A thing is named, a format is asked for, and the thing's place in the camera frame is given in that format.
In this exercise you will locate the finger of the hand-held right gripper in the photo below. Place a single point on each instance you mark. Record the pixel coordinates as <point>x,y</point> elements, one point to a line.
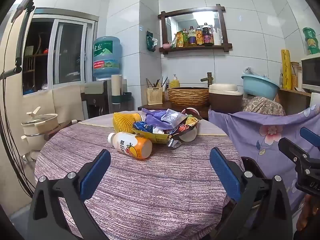
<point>311,138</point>
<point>293,152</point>

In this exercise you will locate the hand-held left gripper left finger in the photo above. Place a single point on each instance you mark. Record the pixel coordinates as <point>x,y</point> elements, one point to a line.
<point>96,172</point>

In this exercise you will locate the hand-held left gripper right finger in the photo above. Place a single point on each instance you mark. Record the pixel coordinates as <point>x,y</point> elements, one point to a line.
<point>225,175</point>

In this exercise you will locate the black trash bin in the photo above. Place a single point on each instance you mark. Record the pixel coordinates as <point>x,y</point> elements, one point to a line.
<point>252,165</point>

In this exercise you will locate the orange juice bottle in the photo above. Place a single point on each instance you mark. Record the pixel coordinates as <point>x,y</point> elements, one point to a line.
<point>132,146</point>

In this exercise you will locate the white paper cup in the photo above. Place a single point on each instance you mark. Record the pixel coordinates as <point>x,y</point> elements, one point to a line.
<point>188,135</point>

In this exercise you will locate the silver foil wrapper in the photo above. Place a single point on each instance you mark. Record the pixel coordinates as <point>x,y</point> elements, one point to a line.
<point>175,143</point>

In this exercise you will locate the dark red snack packet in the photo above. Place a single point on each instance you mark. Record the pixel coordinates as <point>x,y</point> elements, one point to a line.
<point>182,129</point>

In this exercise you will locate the yellow snack packet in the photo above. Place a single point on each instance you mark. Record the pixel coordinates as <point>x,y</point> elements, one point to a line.
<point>192,121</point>

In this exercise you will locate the blue snack packet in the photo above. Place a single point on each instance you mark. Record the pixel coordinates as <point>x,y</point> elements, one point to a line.
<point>142,126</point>

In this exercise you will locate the yellow cardboard tray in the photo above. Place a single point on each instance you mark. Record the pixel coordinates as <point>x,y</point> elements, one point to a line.
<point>152,137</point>

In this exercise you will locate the yellow cylindrical container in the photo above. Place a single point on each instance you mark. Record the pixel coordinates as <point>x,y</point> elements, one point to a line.
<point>137,117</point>

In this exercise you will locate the clear plastic packet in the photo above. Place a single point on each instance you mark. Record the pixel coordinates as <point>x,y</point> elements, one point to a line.
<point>173,117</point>

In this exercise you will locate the purple plastic bag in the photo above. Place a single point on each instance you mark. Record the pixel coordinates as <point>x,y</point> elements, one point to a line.
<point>155,117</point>

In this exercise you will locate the person's right hand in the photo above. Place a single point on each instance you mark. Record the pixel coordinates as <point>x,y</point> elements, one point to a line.
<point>308,212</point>

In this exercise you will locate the white flat board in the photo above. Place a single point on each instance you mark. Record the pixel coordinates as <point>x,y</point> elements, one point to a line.
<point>315,101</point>

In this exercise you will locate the wooden cabinet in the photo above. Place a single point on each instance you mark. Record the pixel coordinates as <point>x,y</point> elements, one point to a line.
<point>292,102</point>

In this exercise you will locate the purple floral cloth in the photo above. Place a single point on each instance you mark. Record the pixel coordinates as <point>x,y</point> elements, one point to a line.
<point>250,130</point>

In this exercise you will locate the brown patterned cloth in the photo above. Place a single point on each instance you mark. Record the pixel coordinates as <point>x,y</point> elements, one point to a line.
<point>262,106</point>

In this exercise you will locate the glass jar with wooden lid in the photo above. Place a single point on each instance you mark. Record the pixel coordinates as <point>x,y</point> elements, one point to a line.
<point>295,77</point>

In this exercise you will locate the white microwave oven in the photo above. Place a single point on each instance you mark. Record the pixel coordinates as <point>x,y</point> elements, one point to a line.
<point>311,72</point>

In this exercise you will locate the yellow wrap roll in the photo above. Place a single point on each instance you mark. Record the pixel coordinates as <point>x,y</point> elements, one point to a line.
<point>286,70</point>

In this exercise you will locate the light blue plastic basin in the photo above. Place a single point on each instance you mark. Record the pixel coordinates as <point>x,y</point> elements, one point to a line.
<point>260,86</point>

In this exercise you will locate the cream cooking pot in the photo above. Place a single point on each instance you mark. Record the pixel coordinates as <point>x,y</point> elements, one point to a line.
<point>40,125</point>

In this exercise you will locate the beige cloth cover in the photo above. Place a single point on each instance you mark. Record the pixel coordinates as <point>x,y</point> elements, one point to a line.
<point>66,105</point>

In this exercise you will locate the brown white rice cooker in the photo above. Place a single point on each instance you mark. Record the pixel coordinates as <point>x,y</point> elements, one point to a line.
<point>225,100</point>

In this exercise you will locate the grey water dispenser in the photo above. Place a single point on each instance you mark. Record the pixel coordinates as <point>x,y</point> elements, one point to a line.
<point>95,97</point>

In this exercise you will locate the teal cup holder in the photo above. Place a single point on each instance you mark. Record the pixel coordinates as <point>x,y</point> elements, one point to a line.
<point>122,98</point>

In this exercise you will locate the woven pattern sink basin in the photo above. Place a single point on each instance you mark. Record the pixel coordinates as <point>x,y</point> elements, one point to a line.
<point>187,97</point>

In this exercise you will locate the grey plastic bag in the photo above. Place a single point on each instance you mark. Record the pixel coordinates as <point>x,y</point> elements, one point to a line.
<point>252,72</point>

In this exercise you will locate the white paper cup tube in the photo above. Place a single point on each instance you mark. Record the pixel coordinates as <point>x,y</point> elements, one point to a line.
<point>116,85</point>

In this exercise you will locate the beige chopstick holder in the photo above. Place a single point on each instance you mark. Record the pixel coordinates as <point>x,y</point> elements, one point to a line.
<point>154,96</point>

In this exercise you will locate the bronze faucet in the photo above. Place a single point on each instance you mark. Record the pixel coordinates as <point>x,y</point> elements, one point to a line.
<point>208,78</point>

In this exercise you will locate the yellow soap bottle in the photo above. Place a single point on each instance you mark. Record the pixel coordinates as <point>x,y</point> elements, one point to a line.
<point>174,82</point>

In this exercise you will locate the bundle of chopsticks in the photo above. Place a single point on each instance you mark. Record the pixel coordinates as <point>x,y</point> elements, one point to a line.
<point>156,82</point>

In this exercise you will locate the blue water jug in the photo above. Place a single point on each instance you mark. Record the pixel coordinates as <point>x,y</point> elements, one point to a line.
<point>107,57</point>

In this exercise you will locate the sliding window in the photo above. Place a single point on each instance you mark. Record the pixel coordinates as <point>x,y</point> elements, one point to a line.
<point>70,52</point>

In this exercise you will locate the white bottle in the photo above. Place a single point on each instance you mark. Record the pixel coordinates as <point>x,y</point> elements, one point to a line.
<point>218,37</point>

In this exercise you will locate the dark sauce bottle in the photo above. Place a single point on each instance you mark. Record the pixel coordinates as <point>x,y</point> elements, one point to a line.
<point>207,36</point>

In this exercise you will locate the brown label bottle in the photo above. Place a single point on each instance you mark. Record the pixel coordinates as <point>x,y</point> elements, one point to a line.
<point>198,37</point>

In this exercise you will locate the green tissue pack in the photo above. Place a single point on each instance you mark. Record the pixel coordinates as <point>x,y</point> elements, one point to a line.
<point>151,42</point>

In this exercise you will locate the yellow oil bottle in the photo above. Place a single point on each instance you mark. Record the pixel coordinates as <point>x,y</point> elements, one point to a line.
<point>192,37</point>

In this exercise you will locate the pink cup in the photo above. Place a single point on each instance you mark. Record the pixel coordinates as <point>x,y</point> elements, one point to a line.
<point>166,46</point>

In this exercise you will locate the green oil bottle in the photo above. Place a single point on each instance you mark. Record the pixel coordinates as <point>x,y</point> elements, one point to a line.
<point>185,38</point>

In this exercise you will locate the yellow green refill pouch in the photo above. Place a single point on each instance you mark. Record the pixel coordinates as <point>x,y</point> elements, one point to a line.
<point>178,40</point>

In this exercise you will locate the black tripod stand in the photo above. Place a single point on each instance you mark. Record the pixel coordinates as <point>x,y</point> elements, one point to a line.
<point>23,37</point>

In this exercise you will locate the wooden framed mirror shelf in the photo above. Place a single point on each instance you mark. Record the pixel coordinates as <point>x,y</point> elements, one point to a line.
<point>193,17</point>

